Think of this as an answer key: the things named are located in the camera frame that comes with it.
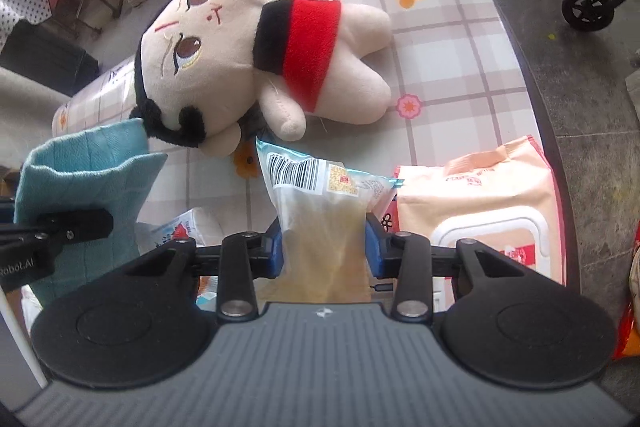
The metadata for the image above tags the clear yellow snack bag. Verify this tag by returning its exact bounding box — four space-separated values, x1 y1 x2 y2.
256 140 402 303

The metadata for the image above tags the light blue towel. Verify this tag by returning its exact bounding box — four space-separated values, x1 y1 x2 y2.
14 118 167 307

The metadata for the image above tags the pink baby wipes pack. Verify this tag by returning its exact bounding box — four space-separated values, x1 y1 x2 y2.
396 135 566 284

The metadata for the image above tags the black-haired plush doll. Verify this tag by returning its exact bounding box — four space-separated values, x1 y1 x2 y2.
131 0 392 157

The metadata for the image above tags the black storage bin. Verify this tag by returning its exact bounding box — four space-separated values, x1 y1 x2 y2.
0 20 100 96

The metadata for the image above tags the red plastic bag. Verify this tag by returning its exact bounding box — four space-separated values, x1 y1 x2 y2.
613 229 640 360

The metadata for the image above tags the polka dot cloth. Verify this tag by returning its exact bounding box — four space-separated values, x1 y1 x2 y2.
0 0 52 49

